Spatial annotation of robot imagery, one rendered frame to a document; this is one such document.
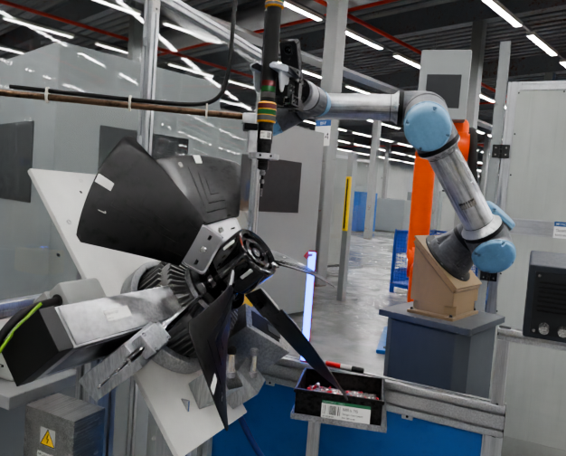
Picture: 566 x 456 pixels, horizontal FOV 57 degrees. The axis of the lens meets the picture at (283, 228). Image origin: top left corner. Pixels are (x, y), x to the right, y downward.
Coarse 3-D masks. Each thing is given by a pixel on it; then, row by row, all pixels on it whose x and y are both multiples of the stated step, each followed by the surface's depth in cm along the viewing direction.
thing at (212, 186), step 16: (160, 160) 126; (176, 160) 128; (192, 160) 129; (208, 160) 131; (224, 160) 134; (176, 176) 124; (192, 176) 125; (208, 176) 126; (224, 176) 128; (240, 176) 130; (192, 192) 122; (208, 192) 122; (224, 192) 123; (240, 192) 125; (208, 208) 119; (224, 208) 120
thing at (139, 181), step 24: (120, 144) 95; (120, 168) 94; (144, 168) 97; (96, 192) 90; (120, 192) 93; (144, 192) 96; (168, 192) 100; (96, 216) 90; (120, 216) 93; (144, 216) 96; (168, 216) 99; (192, 216) 103; (96, 240) 90; (120, 240) 93; (144, 240) 97; (168, 240) 100; (192, 240) 103
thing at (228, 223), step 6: (222, 222) 118; (228, 222) 118; (234, 222) 118; (210, 228) 117; (216, 228) 117; (228, 228) 117; (240, 228) 116; (222, 234) 115; (228, 234) 115; (222, 240) 114
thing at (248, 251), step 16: (240, 240) 106; (256, 240) 113; (224, 256) 106; (240, 256) 104; (256, 256) 109; (272, 256) 113; (192, 272) 109; (208, 272) 109; (224, 272) 106; (240, 272) 105; (256, 272) 105; (272, 272) 108; (208, 288) 107; (224, 288) 109; (240, 288) 107; (240, 304) 113
